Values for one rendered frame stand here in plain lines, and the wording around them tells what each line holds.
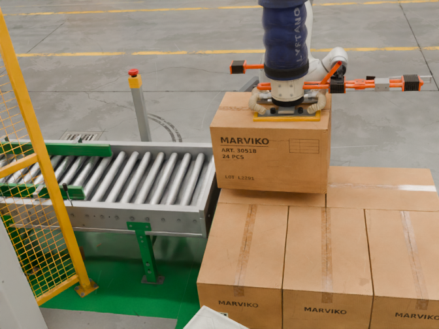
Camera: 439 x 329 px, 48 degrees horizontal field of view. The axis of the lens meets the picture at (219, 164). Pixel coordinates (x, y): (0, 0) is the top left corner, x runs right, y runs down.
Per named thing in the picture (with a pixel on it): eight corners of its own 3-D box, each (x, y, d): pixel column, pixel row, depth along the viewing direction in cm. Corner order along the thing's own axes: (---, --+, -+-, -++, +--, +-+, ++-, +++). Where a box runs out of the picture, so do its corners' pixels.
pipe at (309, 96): (252, 113, 255) (251, 104, 252) (259, 92, 275) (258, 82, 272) (320, 113, 248) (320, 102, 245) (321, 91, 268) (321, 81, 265)
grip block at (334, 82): (328, 94, 249) (328, 83, 246) (328, 85, 257) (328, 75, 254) (345, 94, 247) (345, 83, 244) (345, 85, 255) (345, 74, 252)
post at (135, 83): (151, 200, 377) (127, 78, 321) (154, 194, 382) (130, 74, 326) (160, 200, 375) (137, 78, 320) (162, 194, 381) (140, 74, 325)
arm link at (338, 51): (352, 64, 271) (332, 78, 277) (351, 53, 283) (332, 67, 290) (340, 50, 267) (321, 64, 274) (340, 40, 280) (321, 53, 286)
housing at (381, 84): (374, 92, 246) (374, 83, 243) (373, 85, 251) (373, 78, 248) (389, 91, 244) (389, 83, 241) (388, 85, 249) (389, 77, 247)
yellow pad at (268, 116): (253, 121, 256) (251, 113, 253) (255, 112, 264) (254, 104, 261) (320, 121, 248) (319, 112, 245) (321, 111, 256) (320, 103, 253)
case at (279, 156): (217, 188, 279) (209, 126, 256) (232, 149, 310) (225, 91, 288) (326, 194, 264) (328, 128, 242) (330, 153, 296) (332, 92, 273)
